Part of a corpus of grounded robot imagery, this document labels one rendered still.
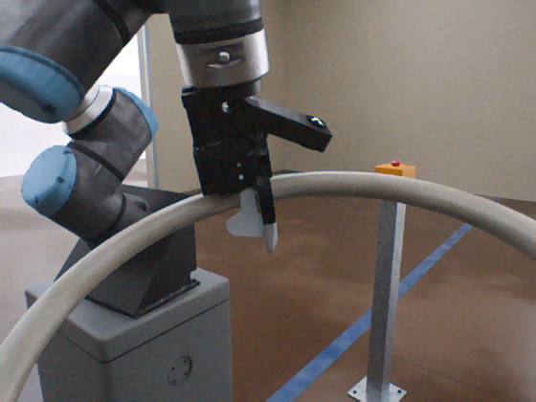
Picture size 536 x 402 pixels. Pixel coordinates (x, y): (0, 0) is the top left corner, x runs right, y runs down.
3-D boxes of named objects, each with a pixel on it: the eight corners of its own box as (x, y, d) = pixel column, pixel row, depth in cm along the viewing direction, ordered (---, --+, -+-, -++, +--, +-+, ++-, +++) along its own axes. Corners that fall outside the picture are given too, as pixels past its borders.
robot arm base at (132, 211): (83, 255, 110) (54, 238, 102) (118, 195, 117) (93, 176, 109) (130, 270, 100) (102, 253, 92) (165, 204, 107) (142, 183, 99)
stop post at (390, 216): (406, 393, 191) (430, 164, 164) (385, 416, 178) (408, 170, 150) (368, 374, 205) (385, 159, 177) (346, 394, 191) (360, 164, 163)
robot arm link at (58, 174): (62, 229, 103) (1, 192, 89) (102, 174, 108) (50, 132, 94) (96, 247, 94) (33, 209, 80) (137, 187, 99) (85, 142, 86)
